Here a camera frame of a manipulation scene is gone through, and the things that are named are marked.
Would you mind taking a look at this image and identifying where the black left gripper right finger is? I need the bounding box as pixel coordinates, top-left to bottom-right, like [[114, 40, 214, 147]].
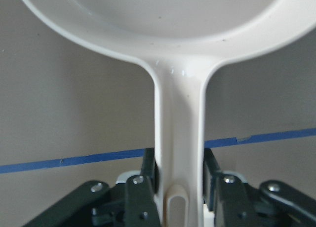
[[203, 149, 316, 227]]

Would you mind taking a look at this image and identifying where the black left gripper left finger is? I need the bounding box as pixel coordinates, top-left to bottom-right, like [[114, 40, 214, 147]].
[[25, 148, 160, 227]]

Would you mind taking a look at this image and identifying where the cream plastic dustpan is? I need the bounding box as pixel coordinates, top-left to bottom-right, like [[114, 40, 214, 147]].
[[22, 0, 316, 227]]

